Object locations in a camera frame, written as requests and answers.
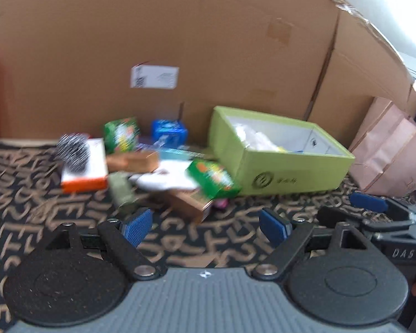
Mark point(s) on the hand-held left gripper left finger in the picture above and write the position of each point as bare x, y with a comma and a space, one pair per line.
137, 227

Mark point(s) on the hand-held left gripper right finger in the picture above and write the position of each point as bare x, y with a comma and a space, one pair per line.
272, 225

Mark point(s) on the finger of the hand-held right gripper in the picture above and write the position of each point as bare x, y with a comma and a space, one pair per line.
343, 216
367, 201

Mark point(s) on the lime green box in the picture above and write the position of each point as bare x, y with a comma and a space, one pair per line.
291, 171

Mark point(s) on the olive green roll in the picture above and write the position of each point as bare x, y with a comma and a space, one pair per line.
122, 190

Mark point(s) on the flat brown cardboard box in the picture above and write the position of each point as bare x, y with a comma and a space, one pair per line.
187, 204

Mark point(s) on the small pink item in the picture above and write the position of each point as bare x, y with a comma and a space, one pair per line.
220, 203

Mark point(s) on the white soft packet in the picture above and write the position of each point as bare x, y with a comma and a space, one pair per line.
166, 178

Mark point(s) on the small brown cardboard box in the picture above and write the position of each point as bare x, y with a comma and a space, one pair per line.
133, 161

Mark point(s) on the orange and white box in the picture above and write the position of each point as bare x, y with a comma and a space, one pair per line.
90, 177

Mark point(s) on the small green printed box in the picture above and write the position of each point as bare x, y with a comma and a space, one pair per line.
122, 135
213, 178

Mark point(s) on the long shiny teal box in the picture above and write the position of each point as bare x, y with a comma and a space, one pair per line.
175, 152

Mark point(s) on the steel wool scourer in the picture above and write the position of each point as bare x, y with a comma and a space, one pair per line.
72, 151

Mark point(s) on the blue packet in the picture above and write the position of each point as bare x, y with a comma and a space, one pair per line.
169, 132

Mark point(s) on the black mat with tan letters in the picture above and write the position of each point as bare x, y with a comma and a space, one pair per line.
27, 194

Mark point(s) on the large brown cardboard box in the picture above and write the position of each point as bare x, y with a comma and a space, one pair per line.
124, 24

